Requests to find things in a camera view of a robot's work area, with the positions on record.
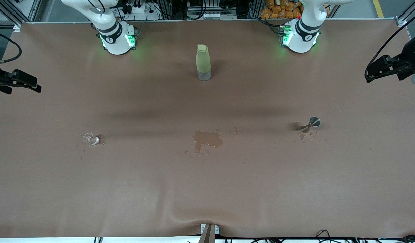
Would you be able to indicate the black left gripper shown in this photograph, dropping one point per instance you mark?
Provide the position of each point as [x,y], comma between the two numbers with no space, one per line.
[409,54]

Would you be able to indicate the small metal jigger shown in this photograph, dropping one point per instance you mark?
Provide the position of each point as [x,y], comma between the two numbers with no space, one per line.
[313,122]

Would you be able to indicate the clear glass beaker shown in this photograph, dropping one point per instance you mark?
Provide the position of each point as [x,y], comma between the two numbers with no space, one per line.
[92,139]

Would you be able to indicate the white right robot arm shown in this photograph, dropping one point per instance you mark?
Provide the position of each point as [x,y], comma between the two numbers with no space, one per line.
[114,33]

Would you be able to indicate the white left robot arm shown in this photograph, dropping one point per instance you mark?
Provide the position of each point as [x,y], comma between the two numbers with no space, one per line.
[303,33]

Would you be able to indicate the orange snack bags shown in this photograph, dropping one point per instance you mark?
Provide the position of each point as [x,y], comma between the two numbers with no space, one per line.
[281,8]

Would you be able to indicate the white power strip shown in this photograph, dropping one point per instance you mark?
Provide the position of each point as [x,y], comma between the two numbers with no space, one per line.
[140,10]

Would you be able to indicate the green bottle with clear base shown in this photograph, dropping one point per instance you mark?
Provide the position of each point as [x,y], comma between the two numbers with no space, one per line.
[203,60]

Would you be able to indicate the large spilled liquid puddle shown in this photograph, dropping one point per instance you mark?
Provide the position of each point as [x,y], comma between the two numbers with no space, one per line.
[207,139]

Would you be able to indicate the brown table mat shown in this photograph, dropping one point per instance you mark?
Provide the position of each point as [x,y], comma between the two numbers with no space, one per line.
[207,189]

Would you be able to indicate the metal table edge bracket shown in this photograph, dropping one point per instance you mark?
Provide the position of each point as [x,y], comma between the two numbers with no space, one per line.
[209,231]

